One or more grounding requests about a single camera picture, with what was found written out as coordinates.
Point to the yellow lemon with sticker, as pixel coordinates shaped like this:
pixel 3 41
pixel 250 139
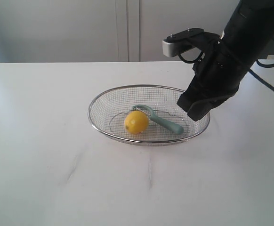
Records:
pixel 136 122

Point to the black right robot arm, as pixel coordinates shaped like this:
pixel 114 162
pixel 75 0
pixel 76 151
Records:
pixel 246 34

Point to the oval wire mesh basket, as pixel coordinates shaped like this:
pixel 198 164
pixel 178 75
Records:
pixel 108 110

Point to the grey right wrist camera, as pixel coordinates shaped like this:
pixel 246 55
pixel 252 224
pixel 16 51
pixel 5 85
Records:
pixel 178 43

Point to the teal handled peeler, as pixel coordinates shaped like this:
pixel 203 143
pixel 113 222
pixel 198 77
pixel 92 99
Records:
pixel 171 126

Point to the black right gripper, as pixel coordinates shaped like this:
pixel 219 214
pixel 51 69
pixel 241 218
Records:
pixel 216 79

